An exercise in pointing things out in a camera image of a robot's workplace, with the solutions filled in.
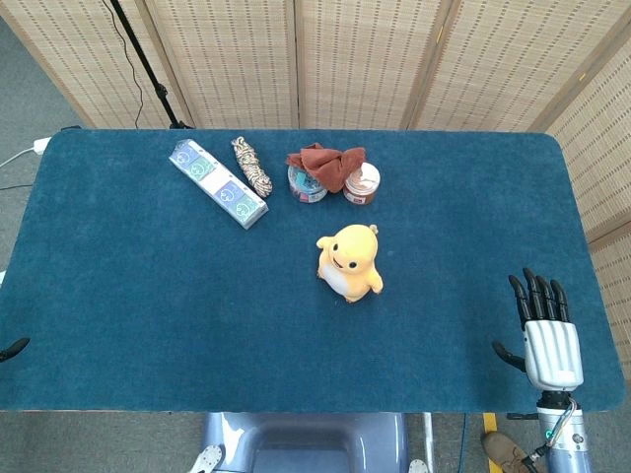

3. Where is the yellow plush toy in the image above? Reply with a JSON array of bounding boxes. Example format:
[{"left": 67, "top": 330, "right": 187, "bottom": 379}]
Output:
[{"left": 315, "top": 223, "right": 385, "bottom": 304}]

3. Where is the long white blue box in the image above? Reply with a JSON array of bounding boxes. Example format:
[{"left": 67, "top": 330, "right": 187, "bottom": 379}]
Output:
[{"left": 168, "top": 138, "right": 270, "bottom": 231}]

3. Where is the rust brown cloth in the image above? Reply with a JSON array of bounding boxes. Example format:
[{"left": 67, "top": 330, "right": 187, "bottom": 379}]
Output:
[{"left": 286, "top": 143, "right": 368, "bottom": 194}]

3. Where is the blue table mat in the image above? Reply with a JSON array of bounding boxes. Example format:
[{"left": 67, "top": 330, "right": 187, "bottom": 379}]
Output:
[{"left": 0, "top": 128, "right": 625, "bottom": 414}]

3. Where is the black tripod stand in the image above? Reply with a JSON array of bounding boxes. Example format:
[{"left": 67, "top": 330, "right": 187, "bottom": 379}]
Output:
[{"left": 108, "top": 0, "right": 194, "bottom": 130}]

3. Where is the brown lidded jar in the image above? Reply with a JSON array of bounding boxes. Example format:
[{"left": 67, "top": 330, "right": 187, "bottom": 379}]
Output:
[{"left": 343, "top": 164, "right": 382, "bottom": 207}]

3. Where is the blue round tin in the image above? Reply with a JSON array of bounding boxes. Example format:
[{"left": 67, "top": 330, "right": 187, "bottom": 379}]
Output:
[{"left": 287, "top": 165, "right": 328, "bottom": 205}]

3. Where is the multicolour braided rope bundle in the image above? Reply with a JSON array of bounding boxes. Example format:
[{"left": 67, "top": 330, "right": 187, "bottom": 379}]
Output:
[{"left": 231, "top": 136, "right": 274, "bottom": 199}]

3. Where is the brown shoe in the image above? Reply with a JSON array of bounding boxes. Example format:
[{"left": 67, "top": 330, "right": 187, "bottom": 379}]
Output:
[{"left": 480, "top": 431, "right": 539, "bottom": 473}]

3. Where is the white cable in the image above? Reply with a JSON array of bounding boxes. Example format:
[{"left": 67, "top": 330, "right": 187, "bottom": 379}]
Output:
[{"left": 0, "top": 146, "right": 36, "bottom": 169}]

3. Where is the black cable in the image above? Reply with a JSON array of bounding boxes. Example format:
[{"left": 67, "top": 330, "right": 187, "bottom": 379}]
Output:
[{"left": 102, "top": 0, "right": 145, "bottom": 130}]

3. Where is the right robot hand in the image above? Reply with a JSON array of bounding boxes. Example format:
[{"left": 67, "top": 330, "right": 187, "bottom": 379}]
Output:
[{"left": 491, "top": 267, "right": 585, "bottom": 393}]

